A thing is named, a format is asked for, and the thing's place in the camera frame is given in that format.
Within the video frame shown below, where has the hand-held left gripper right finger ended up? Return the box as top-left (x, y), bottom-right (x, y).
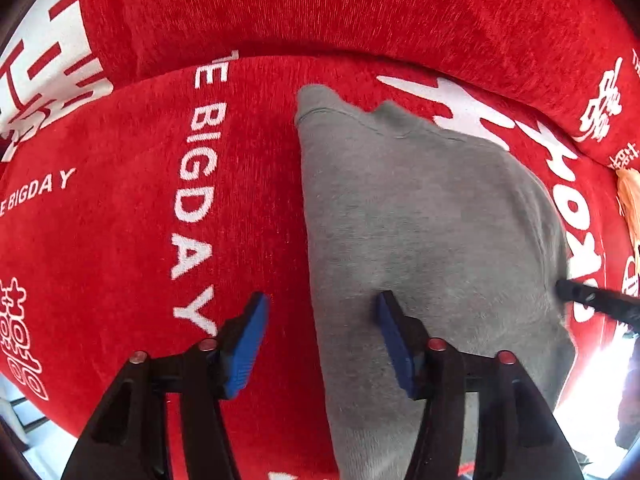
top-left (376, 290), bottom-right (583, 480)

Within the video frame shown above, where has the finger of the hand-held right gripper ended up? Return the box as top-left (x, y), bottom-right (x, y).
top-left (556, 277), bottom-right (640, 330)

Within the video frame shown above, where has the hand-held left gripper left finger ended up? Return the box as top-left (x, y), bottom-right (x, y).
top-left (61, 291), bottom-right (271, 480)

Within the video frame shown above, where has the grey small garment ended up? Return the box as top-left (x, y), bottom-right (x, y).
top-left (294, 84), bottom-right (576, 480)

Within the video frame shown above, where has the peach tassel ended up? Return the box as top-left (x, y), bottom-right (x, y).
top-left (615, 167), bottom-right (640, 261)

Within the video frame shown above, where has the red printed sofa cover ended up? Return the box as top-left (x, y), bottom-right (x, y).
top-left (0, 0), bottom-right (640, 480)

